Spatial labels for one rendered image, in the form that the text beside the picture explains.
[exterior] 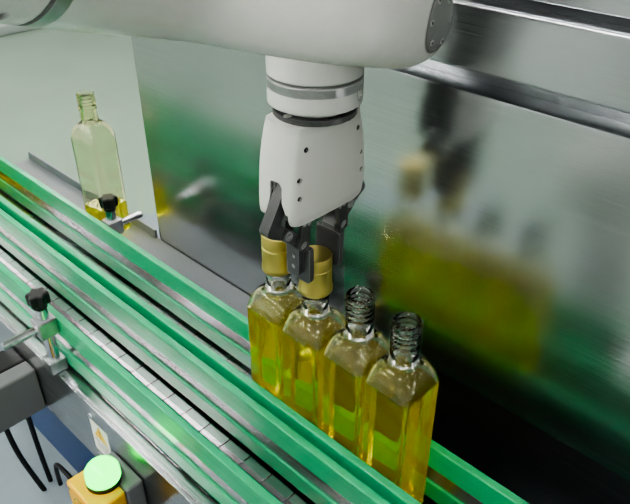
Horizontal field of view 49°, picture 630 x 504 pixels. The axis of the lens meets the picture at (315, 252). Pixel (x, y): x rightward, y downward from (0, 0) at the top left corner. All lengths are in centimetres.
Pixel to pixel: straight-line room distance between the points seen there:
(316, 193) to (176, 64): 48
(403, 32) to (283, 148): 16
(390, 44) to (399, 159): 27
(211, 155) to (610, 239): 61
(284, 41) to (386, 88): 29
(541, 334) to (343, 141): 28
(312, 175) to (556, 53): 23
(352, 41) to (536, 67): 22
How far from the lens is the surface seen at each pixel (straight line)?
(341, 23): 46
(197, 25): 45
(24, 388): 113
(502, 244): 70
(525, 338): 74
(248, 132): 96
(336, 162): 63
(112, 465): 94
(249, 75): 93
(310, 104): 58
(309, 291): 70
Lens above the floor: 172
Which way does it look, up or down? 33 degrees down
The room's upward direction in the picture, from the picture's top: straight up
